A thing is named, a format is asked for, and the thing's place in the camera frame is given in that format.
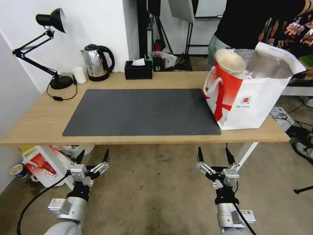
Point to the person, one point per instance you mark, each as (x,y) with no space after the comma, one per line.
(244,19)

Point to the paper bowl with clear lid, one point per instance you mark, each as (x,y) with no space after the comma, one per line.
(229,61)

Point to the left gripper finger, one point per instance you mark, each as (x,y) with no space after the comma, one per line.
(80,156)
(102,166)

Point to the black tissue box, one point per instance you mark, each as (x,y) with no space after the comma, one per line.
(138,72)

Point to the white tissue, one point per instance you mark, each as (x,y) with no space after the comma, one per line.
(138,62)

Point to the red and white paper bag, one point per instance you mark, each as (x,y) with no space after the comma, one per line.
(46,169)

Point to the black stand foot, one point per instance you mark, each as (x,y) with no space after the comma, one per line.
(304,189)

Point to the blue paper cup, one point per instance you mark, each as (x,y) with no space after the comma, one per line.
(19,171)

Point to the dark grey desk mat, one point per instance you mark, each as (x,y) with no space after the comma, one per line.
(141,112)

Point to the white table leg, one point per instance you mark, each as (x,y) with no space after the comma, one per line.
(247,153)

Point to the white cylindrical cup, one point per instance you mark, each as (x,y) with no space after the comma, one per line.
(79,74)

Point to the whiteboard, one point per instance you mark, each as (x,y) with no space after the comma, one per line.
(207,8)

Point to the white and red takeout bag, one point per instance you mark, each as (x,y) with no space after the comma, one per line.
(254,102)

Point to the white softbox light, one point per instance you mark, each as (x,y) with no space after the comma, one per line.
(182,9)

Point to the box of red items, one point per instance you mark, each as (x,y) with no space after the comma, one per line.
(161,58)

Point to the white power strip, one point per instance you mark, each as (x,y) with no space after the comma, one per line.
(281,117)

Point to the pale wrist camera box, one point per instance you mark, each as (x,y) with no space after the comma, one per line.
(78,172)
(229,175)

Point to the black articulated desk lamp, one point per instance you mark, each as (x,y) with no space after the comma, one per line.
(58,82)

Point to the black tripod light stand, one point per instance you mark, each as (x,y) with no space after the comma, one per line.
(168,41)

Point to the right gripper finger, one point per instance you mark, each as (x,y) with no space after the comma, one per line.
(231,158)
(202,164)

